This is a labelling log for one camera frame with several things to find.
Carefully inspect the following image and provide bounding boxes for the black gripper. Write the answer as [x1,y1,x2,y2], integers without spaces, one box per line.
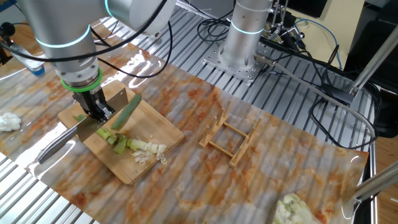
[72,88,114,123]

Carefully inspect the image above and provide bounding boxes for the steel cleaver knife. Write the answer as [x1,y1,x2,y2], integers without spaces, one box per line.
[37,87,129,165]

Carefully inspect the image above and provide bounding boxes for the plastic bag of chopped scallions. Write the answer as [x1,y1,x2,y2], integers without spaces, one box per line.
[272,192,324,224]

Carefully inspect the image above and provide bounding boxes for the long green scallion leaf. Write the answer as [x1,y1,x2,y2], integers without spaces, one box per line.
[111,94,142,131]

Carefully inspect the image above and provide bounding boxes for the chopped scallion pieces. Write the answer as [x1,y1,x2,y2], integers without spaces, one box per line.
[95,127,169,166]

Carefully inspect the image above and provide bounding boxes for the wooden cutting board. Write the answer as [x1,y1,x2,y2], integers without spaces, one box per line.
[57,80,185,185]

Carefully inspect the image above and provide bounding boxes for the crumpled white tissue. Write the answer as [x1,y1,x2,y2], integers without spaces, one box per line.
[0,111,22,132]

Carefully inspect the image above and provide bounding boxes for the black tripod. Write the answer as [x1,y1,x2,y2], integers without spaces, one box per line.
[0,46,13,66]

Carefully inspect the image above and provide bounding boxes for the wooden peg rack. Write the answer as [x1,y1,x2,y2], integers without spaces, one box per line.
[198,100,262,169]

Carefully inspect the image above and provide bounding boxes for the marble pattern plastic mat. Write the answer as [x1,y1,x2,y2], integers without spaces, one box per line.
[0,2,369,224]

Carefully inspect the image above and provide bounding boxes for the silver robot mounting plate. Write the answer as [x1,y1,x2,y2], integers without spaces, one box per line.
[201,43,268,84]

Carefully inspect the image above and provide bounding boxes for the metal clamp stand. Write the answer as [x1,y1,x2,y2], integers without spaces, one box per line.
[266,0,307,47]

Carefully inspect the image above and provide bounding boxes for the green adapter ring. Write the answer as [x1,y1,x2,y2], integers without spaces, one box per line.
[60,68,103,93]

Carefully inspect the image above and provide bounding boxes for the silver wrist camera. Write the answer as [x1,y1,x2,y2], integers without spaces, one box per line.
[7,42,47,78]

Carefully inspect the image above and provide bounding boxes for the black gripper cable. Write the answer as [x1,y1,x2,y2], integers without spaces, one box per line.
[0,0,174,79]

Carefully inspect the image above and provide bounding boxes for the black coiled cable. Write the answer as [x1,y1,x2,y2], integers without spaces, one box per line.
[196,9,234,44]

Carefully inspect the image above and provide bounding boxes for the grey hose cable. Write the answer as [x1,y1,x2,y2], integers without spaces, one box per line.
[254,53,377,139]

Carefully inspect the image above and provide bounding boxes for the black floor cables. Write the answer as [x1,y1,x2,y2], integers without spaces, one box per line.
[261,34,380,150]

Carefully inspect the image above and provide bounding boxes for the blue cable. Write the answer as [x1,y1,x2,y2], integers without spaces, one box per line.
[294,17,343,71]

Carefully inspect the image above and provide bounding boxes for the aluminium frame post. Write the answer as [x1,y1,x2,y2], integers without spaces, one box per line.
[348,24,398,96]
[354,161,398,203]

